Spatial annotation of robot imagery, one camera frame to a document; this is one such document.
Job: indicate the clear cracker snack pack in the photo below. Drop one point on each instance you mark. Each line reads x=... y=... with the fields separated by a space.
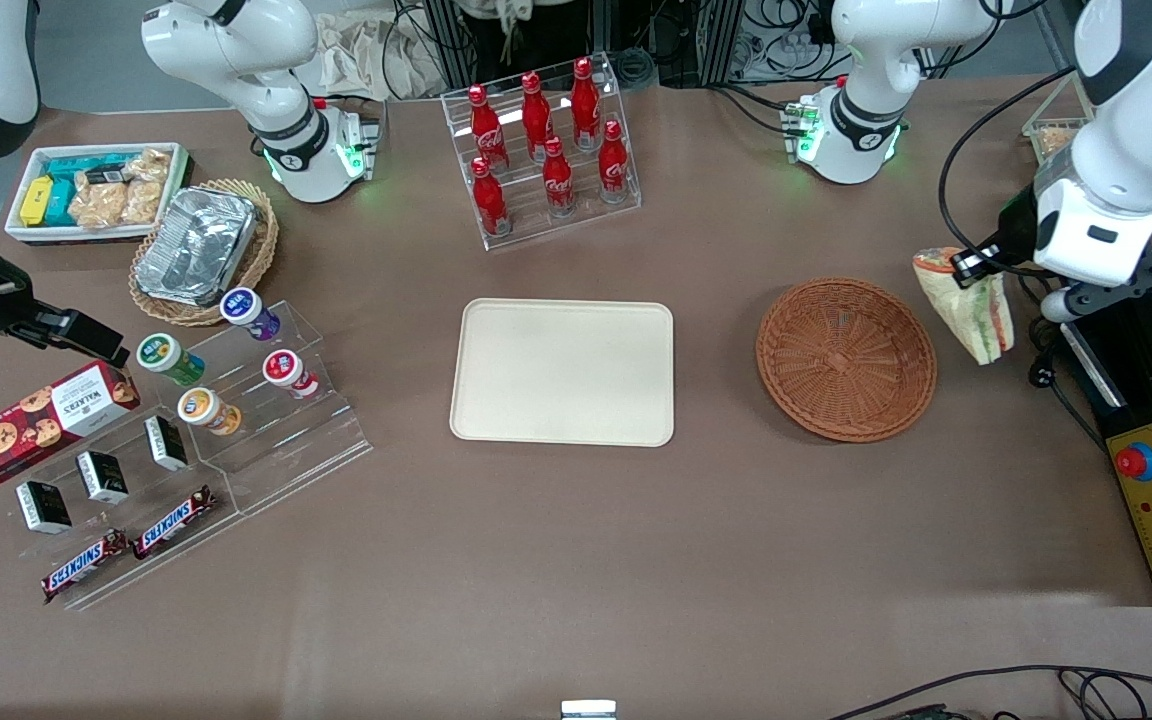
x=98 y=206
x=151 y=165
x=144 y=200

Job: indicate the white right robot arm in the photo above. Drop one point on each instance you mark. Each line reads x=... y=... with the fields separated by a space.
x=266 y=110

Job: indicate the light woven wicker basket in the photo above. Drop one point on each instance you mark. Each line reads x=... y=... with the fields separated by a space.
x=261 y=245

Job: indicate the yellow snack pack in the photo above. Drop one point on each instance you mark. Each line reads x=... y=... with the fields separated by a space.
x=36 y=202

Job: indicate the small black white box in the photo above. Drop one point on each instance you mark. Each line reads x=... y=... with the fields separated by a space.
x=44 y=507
x=102 y=477
x=166 y=443

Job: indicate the clear acrylic stepped stand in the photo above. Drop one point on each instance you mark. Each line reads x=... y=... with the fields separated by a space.
x=286 y=440

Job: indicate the red lid yogurt cup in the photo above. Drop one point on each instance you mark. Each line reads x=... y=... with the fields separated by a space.
x=288 y=372

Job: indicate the red cola bottle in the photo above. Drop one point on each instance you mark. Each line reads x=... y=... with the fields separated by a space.
x=614 y=160
x=585 y=95
x=558 y=180
x=536 y=110
x=485 y=125
x=489 y=200

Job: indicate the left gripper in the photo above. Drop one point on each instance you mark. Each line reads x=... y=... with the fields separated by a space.
x=1013 y=232

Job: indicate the red Walkers cookie box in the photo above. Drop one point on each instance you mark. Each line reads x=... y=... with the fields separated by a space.
x=41 y=422

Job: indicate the round brown wicker basket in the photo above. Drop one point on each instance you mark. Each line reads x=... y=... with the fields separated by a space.
x=846 y=365

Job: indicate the orange lid yogurt cup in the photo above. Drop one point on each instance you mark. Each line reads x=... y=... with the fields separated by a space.
x=206 y=410

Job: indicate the white plastic bin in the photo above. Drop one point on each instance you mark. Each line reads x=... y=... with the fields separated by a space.
x=16 y=230

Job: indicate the beige crumpled cloth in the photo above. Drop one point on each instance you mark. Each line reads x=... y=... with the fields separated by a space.
x=376 y=55

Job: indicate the Snickers chocolate bar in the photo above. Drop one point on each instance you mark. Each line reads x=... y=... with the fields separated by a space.
x=84 y=566
x=174 y=521

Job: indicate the packaged bread snack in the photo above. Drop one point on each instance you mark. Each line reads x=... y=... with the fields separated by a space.
x=1058 y=142

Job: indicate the clear acrylic bottle stand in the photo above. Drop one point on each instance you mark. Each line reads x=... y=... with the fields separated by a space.
x=626 y=195

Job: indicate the long teal snack box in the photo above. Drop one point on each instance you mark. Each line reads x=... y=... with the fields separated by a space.
x=76 y=165

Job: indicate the green lid yogurt cup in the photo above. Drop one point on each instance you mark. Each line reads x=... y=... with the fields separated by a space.
x=168 y=358

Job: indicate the plastic sandwich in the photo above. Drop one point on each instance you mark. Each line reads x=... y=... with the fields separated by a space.
x=976 y=320

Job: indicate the purple lid yogurt cup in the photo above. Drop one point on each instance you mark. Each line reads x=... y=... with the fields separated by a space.
x=246 y=310

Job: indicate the aluminium foil tray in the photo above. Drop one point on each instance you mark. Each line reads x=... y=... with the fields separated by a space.
x=196 y=245

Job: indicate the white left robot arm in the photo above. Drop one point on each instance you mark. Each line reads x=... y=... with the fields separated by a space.
x=866 y=120

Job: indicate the cream rectangular tray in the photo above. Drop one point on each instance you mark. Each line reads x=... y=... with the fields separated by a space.
x=564 y=372

